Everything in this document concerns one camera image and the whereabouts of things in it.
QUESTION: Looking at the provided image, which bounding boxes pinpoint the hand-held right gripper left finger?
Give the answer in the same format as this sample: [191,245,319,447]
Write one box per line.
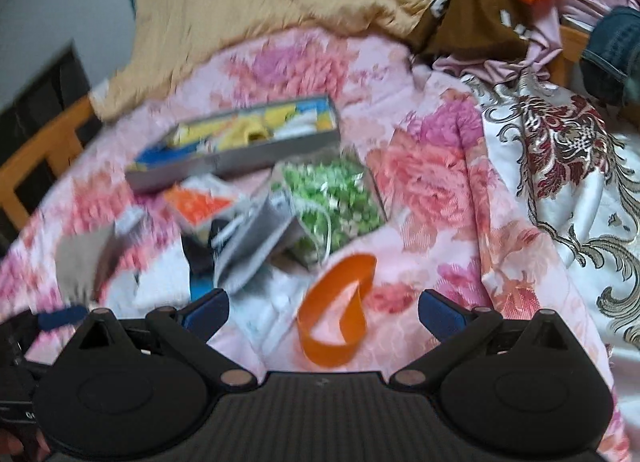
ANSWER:
[75,288,258,390]

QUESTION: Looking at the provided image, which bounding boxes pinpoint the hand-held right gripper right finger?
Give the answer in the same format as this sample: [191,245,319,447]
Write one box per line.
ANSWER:
[390,289,566,390]

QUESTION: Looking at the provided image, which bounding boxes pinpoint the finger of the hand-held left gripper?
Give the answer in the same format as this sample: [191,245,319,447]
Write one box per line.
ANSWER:
[35,306,91,332]

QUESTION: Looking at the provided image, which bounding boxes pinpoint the black strap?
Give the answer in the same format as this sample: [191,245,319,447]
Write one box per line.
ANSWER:
[180,219,231,303]

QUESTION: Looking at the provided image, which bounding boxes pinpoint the grey woven cloth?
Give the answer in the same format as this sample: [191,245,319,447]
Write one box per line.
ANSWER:
[54,222,126,305]

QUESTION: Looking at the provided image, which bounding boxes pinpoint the grey and white pouch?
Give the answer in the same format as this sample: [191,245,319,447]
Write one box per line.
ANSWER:
[212,192,311,293]

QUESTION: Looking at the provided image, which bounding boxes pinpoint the long grey cardboard box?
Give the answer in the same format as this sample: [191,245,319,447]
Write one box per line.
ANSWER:
[124,94,343,195]

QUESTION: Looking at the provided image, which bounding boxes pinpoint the white and blue carton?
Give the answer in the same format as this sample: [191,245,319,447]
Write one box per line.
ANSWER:
[107,247,193,313]

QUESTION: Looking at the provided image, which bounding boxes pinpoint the orange and white carton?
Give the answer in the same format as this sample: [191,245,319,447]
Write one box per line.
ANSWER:
[162,177,246,238]

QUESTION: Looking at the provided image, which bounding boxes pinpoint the pink floral blanket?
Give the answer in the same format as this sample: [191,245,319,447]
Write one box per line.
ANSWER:
[0,24,631,462]

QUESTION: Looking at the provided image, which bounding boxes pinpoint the green dotted plastic bag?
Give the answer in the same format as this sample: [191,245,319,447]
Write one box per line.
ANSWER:
[272,152,388,270]

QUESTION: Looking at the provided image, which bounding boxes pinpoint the yellow packet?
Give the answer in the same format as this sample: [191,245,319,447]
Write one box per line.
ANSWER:
[170,112,281,153]

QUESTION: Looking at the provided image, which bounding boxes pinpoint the white brocade fabric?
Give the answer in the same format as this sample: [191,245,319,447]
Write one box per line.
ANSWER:
[460,69,640,423]

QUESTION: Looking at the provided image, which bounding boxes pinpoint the wooden box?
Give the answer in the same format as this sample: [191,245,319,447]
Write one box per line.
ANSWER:
[547,24,593,88]

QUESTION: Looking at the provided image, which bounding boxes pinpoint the pale pink cloth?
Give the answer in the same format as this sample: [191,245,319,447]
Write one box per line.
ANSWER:
[432,0,640,88]

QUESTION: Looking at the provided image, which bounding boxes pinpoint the brown multicoloured cloth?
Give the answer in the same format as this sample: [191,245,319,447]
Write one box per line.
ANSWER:
[410,0,601,60]

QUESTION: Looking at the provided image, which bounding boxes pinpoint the blue jeans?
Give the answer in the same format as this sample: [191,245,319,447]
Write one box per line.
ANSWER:
[580,6,640,105]

